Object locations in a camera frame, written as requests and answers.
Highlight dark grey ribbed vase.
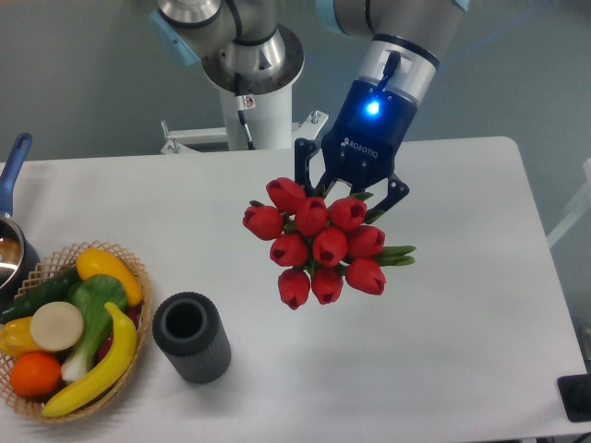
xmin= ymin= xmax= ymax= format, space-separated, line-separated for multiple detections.
xmin=151 ymin=292 xmax=232 ymax=384

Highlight green bok choy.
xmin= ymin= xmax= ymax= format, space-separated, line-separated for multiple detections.
xmin=61 ymin=274 xmax=127 ymax=384

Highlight yellow banana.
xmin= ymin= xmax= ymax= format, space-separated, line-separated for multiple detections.
xmin=42 ymin=302 xmax=138 ymax=418

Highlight orange fruit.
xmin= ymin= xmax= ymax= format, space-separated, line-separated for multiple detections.
xmin=9 ymin=352 xmax=61 ymax=397

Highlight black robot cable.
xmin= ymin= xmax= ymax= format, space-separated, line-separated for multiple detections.
xmin=233 ymin=72 xmax=257 ymax=151

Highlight white metal frame right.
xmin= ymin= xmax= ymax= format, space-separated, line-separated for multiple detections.
xmin=547 ymin=158 xmax=590 ymax=248

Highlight green cucumber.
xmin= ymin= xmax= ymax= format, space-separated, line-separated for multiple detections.
xmin=1 ymin=267 xmax=81 ymax=325

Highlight yellow squash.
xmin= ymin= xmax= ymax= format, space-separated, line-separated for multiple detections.
xmin=76 ymin=248 xmax=143 ymax=307

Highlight blue handled saucepan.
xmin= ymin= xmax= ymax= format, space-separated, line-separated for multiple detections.
xmin=1 ymin=133 xmax=40 ymax=310

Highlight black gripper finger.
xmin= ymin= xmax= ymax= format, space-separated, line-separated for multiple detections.
xmin=294 ymin=138 xmax=332 ymax=196
xmin=373 ymin=174 xmax=410 ymax=212

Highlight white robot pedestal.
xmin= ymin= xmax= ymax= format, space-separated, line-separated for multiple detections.
xmin=161 ymin=85 xmax=329 ymax=154

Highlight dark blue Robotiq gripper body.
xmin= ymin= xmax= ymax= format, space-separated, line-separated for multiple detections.
xmin=320 ymin=33 xmax=439 ymax=191

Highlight red tulip bouquet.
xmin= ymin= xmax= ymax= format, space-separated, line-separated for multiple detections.
xmin=242 ymin=177 xmax=416 ymax=310

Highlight black device at table edge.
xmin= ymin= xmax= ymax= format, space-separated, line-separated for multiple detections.
xmin=557 ymin=374 xmax=591 ymax=423

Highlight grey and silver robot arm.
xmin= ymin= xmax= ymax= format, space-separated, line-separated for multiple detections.
xmin=150 ymin=1 xmax=469 ymax=211

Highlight beige round radish slice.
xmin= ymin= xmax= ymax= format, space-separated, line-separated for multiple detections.
xmin=30 ymin=302 xmax=84 ymax=352

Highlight woven wicker basket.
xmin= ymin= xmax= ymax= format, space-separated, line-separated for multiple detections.
xmin=1 ymin=241 xmax=152 ymax=424

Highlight yellow bell pepper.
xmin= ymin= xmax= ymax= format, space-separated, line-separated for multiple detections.
xmin=1 ymin=317 xmax=42 ymax=358

